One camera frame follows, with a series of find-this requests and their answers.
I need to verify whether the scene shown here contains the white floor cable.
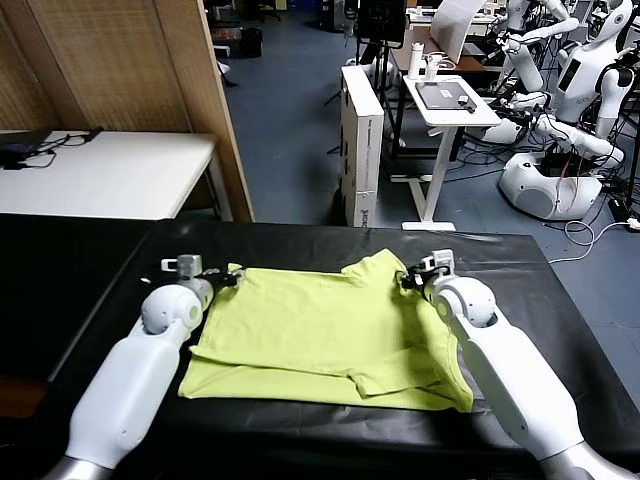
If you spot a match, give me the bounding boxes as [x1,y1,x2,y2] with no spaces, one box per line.
[547,217,640,265]

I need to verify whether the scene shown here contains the white rectangular table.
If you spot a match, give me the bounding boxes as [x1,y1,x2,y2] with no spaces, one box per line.
[0,130,220,221]

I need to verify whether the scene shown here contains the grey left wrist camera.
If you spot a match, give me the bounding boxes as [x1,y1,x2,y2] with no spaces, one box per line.
[160,254,204,277]

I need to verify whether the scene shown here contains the black flat laptop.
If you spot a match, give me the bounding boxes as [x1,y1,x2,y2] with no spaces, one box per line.
[0,130,51,157]

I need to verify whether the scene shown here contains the black table cloth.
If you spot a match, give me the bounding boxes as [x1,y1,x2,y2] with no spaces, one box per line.
[47,219,640,480]

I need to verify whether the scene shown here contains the white humanoid robot slim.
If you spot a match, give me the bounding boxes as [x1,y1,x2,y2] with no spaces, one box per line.
[492,0,579,94]

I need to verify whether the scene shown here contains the white curved monitor back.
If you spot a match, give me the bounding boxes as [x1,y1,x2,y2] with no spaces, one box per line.
[430,0,484,65]

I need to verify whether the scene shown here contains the grey closed laptop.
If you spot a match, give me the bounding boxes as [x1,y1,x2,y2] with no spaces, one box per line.
[414,82,476,111]

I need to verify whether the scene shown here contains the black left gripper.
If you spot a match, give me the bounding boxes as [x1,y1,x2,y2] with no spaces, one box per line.
[199,268,247,292]

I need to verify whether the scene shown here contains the black cable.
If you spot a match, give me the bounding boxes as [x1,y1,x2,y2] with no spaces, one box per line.
[0,127,104,171]

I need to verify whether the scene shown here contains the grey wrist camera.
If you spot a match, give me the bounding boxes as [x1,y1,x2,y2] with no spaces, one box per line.
[160,254,204,277]
[422,249,455,275]

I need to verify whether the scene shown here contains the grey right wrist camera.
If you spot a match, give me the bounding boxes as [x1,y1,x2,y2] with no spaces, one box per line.
[422,249,455,275]

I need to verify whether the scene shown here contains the black tripod stand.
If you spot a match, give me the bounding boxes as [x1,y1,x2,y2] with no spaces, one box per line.
[323,44,401,156]

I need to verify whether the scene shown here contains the black monitor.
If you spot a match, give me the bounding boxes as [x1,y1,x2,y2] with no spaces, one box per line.
[354,0,407,49]

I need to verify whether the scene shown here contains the white standing desk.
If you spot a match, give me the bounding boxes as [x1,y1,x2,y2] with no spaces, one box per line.
[389,74,503,232]

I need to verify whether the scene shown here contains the black side table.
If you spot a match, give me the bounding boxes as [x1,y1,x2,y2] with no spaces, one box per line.
[0,213,156,386]

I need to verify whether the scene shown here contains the tall white cardboard box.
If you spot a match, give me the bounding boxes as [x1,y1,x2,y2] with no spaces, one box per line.
[339,64,385,230]

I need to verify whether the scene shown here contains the white bottle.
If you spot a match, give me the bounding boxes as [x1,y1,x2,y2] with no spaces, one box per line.
[407,41,424,80]

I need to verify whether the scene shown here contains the yellow-green printed t-shirt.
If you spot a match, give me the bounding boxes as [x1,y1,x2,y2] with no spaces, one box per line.
[178,248,475,413]

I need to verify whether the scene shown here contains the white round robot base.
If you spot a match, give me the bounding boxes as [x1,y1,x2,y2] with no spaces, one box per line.
[497,151,603,221]

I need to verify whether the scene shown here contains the brown desk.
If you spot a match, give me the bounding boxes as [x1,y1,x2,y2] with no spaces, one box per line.
[389,24,506,76]

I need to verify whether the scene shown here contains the wooden partition panel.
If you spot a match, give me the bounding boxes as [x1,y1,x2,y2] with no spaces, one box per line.
[0,0,256,224]

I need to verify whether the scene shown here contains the white humanoid robot dark shoulders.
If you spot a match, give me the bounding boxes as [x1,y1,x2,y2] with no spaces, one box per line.
[482,0,640,169]

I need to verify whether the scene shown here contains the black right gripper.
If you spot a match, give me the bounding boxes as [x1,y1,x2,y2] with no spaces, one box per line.
[394,266,434,301]

